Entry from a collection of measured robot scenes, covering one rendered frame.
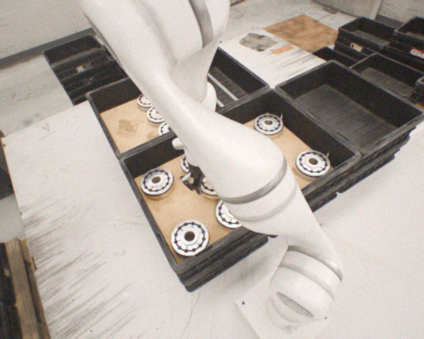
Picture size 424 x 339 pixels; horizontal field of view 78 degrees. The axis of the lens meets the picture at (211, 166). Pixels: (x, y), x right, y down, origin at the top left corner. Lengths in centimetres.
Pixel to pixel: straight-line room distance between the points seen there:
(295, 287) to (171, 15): 37
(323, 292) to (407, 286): 55
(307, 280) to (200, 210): 44
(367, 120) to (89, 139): 115
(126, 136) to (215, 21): 86
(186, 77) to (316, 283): 34
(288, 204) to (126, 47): 22
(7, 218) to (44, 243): 121
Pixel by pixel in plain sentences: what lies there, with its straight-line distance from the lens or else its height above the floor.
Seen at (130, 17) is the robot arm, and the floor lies 145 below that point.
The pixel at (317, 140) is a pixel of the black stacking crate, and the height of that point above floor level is 87.
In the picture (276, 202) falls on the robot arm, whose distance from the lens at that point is 30.
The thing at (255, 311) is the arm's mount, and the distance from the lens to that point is 75.
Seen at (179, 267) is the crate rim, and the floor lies 93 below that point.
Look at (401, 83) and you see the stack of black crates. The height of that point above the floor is 38.
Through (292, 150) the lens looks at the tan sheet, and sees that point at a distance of 94.
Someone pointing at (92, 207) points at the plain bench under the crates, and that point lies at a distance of 108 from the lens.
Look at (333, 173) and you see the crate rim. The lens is 78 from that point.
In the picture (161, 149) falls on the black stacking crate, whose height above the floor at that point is 90.
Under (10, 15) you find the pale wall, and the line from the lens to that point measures 388.
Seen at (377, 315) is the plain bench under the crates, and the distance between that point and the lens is 92.
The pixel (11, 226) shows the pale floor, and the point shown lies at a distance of 224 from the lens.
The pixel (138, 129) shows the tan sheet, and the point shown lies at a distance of 107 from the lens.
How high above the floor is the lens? 153
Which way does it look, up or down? 52 degrees down
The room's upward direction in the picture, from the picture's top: 7 degrees counter-clockwise
